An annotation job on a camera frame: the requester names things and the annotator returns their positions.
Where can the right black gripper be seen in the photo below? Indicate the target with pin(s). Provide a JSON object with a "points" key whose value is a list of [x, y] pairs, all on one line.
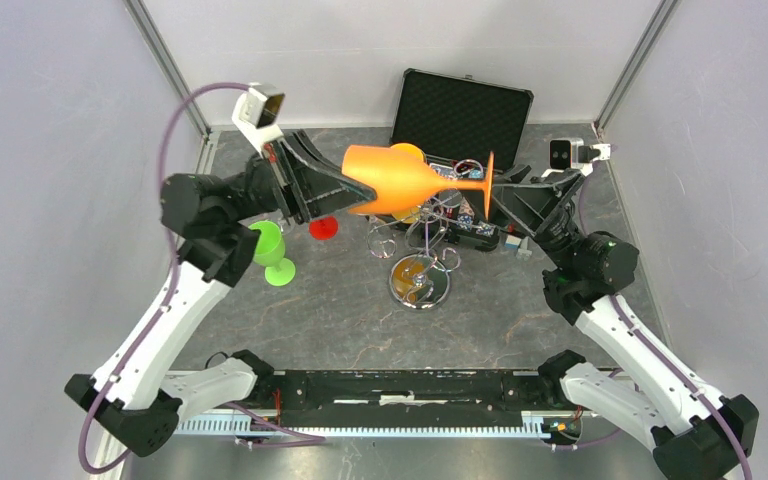
{"points": [[527, 202]]}

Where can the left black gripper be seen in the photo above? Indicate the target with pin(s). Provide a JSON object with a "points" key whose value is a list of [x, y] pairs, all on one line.
{"points": [[309, 180]]}

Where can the red plastic wine glass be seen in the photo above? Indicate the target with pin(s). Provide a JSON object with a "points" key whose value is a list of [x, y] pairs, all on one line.
{"points": [[324, 228]]}

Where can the green plastic wine glass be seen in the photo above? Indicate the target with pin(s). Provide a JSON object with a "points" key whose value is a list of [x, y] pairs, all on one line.
{"points": [[270, 253]]}

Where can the orange plastic wine glass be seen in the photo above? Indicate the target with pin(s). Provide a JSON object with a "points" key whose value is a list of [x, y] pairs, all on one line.
{"points": [[401, 179]]}

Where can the yellow plastic wine glass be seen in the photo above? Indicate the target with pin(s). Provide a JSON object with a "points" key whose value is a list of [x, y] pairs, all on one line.
{"points": [[410, 151]]}

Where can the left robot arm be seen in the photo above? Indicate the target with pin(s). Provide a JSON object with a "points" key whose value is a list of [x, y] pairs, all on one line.
{"points": [[131, 395]]}

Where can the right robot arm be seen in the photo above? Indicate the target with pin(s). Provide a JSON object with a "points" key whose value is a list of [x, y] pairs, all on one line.
{"points": [[691, 429]]}

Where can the chrome wine glass rack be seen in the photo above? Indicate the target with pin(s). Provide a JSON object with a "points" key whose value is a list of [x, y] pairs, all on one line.
{"points": [[420, 280]]}

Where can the white toy brick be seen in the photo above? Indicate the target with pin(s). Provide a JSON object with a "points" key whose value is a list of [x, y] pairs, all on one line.
{"points": [[512, 241]]}

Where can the grey toy brick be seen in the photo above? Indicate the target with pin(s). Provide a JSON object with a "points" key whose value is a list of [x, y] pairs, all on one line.
{"points": [[525, 249]]}

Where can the blue playing card deck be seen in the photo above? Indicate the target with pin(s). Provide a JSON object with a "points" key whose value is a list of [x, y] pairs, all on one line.
{"points": [[444, 171]]}

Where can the black poker chip case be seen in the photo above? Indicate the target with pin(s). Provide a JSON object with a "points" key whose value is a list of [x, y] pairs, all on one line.
{"points": [[460, 121]]}

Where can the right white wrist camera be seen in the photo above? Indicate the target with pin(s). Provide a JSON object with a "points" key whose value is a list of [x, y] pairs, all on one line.
{"points": [[574, 153]]}

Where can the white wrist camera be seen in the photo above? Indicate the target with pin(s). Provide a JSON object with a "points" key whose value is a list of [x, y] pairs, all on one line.
{"points": [[255, 116], [574, 153]]}

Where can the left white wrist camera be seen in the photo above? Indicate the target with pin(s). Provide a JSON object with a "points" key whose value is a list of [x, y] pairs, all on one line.
{"points": [[255, 116]]}

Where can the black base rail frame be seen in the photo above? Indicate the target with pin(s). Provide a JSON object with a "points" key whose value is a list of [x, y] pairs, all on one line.
{"points": [[306, 408]]}

